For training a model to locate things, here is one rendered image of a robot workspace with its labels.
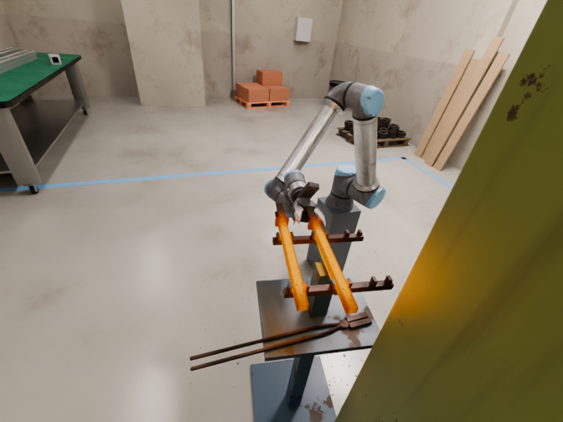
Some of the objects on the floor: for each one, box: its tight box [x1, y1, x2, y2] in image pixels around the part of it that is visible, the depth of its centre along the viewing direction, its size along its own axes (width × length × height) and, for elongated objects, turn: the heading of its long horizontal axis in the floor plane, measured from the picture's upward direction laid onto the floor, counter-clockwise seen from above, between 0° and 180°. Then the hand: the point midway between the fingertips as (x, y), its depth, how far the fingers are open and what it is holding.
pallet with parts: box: [336, 116, 411, 148], centre depth 480 cm, size 77×109×39 cm
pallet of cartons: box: [235, 69, 290, 109], centre depth 616 cm, size 118×89×66 cm
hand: (312, 221), depth 97 cm, fingers open, 9 cm apart
